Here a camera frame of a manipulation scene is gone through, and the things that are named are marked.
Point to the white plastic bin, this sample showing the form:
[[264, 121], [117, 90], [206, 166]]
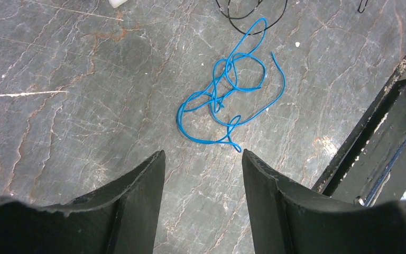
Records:
[[116, 3]]

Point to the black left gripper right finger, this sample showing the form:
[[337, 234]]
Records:
[[286, 217]]

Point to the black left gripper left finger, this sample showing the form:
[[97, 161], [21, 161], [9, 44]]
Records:
[[119, 217]]

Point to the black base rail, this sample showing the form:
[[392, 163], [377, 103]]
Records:
[[370, 167]]

